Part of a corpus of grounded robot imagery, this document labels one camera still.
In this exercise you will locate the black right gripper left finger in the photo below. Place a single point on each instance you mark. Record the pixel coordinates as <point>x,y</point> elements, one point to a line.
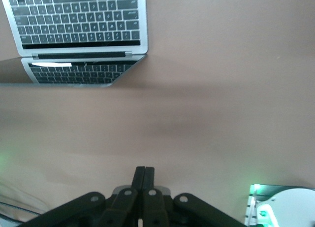
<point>118,209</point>

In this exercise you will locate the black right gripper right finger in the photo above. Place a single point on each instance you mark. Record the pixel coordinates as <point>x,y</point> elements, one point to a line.
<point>157,209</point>

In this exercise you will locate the silver grey laptop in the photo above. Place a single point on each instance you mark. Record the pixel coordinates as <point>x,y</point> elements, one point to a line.
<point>73,20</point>

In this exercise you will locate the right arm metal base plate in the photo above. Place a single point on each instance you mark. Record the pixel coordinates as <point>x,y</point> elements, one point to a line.
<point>251,209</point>

